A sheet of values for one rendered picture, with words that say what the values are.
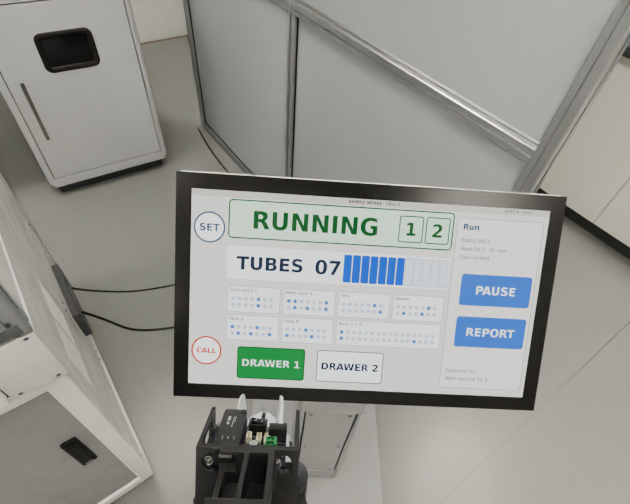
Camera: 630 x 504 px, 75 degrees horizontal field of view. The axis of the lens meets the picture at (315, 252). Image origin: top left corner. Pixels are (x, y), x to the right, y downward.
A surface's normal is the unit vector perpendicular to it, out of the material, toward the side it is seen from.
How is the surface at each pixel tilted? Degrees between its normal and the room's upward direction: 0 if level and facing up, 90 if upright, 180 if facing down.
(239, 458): 50
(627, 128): 90
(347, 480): 5
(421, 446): 0
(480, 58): 90
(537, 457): 0
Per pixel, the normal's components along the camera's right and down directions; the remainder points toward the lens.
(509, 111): -0.81, 0.40
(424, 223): 0.04, 0.15
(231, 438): 0.06, -0.99
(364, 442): 0.16, -0.65
